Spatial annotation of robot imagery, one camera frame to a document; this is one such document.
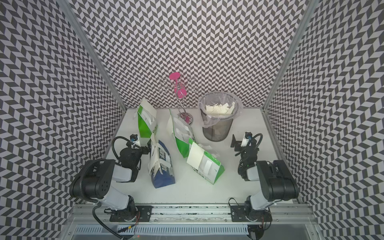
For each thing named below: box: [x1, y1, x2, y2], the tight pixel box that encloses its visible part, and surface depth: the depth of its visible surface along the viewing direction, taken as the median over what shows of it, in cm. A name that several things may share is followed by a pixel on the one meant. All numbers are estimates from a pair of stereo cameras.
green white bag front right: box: [189, 138, 225, 185], surface depth 69 cm
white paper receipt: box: [186, 141, 205, 170], surface depth 71 cm
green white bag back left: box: [137, 97, 158, 140], surface depth 93 cm
